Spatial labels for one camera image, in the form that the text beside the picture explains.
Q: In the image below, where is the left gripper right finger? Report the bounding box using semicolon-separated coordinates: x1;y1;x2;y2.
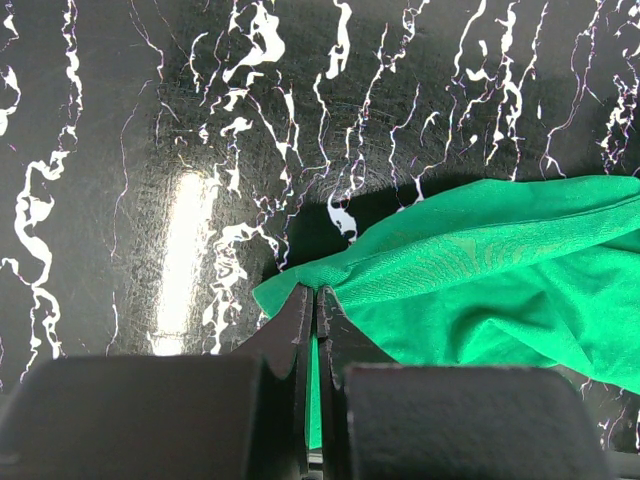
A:
316;288;613;479

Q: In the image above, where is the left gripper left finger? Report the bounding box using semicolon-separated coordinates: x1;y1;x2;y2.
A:
1;286;313;479

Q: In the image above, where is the green t shirt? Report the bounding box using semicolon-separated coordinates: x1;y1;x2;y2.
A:
252;174;640;451

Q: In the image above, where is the black marble pattern mat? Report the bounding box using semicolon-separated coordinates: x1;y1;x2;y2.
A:
1;1;639;453

